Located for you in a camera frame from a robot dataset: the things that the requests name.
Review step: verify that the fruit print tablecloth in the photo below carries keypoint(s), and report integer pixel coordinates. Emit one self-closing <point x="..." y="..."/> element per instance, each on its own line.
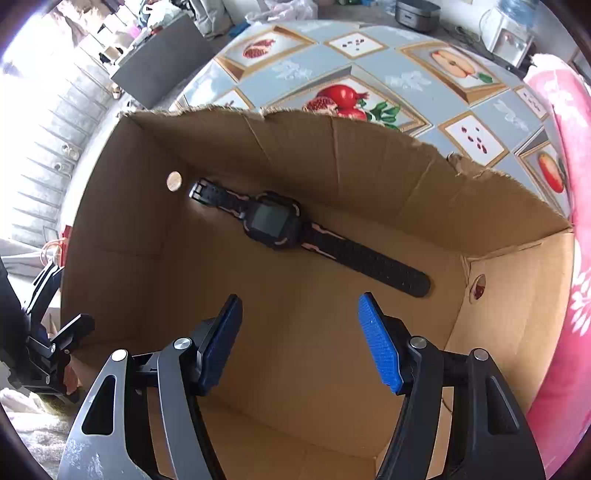
<point x="323" y="60"/>

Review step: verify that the blue water jug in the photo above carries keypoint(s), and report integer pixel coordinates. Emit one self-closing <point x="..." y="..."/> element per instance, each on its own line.
<point x="519" y="11"/>

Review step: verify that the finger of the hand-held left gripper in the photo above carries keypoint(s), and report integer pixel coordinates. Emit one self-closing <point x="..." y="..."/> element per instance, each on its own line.
<point x="46" y="290"/>
<point x="74" y="330"/>

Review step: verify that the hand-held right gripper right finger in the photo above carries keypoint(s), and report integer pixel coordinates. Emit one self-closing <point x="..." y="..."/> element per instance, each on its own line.
<point x="381" y="346"/>

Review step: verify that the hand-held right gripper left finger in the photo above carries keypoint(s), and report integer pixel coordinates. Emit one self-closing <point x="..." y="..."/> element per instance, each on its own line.
<point x="221" y="341"/>

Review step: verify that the white water dispenser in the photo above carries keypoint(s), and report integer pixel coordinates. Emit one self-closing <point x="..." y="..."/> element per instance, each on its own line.
<point x="503" y="39"/>

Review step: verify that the grey flat board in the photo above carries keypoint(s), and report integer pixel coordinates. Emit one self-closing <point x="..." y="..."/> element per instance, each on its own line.
<point x="161" y="64"/>

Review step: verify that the silver rice cooker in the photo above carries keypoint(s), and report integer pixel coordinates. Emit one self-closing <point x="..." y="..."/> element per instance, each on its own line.
<point x="415" y="16"/>

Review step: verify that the black and pink smartwatch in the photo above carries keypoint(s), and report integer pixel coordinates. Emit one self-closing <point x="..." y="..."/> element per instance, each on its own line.
<point x="272" y="219"/>

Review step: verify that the pink floral blanket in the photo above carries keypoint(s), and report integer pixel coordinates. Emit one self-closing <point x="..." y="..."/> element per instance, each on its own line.
<point x="563" y="369"/>

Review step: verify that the white plastic bag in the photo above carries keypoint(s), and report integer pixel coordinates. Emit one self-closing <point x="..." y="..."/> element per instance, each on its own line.
<point x="286" y="11"/>

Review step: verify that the brown cardboard box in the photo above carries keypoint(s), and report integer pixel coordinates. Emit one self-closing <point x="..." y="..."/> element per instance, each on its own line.
<point x="300" y="346"/>

